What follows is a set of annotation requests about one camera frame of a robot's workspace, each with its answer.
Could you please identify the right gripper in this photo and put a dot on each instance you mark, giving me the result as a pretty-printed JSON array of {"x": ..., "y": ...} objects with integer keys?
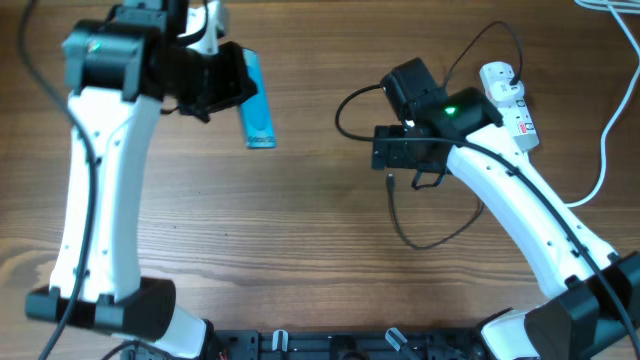
[{"x": 394, "y": 157}]

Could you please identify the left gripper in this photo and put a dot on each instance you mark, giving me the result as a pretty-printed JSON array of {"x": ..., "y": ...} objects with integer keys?
[{"x": 237, "y": 86}]

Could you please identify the blue screen smartphone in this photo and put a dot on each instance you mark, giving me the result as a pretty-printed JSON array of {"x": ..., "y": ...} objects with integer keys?
[{"x": 255, "y": 114}]

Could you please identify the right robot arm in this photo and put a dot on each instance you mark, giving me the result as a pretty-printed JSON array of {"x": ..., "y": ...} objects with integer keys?
[{"x": 482, "y": 136}]

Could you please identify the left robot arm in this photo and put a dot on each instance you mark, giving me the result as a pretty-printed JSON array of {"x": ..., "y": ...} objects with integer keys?
[{"x": 119, "y": 71}]

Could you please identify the white charger adapter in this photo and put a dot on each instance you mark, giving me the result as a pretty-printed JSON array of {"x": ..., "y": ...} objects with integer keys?
[{"x": 503, "y": 94}]

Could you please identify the white power strip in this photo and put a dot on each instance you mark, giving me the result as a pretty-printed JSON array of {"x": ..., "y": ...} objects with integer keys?
[{"x": 516, "y": 118}]

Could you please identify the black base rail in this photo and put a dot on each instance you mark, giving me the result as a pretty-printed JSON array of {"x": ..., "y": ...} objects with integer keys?
[{"x": 392, "y": 344}]

